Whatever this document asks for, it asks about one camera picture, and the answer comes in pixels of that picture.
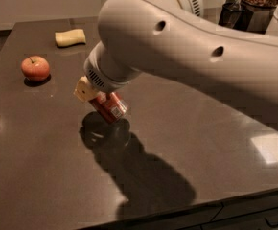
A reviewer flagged red apple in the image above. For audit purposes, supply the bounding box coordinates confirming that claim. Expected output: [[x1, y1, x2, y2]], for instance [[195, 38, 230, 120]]
[[21, 56, 50, 82]]

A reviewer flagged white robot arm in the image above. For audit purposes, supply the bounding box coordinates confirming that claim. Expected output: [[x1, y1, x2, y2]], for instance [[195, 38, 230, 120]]
[[83, 0, 278, 129]]

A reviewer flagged yellow sponge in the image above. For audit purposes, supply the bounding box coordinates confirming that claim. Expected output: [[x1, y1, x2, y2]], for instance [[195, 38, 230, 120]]
[[55, 29, 86, 47]]

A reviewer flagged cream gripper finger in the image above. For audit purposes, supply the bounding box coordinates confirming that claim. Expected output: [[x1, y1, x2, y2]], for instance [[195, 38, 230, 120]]
[[74, 76, 99, 102]]

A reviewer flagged black container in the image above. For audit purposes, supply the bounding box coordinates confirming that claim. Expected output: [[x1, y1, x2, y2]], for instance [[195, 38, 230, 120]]
[[218, 0, 253, 31]]

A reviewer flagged red coke can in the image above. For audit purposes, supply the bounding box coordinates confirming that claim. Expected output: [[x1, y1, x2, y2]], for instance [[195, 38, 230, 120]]
[[90, 92, 129, 124]]

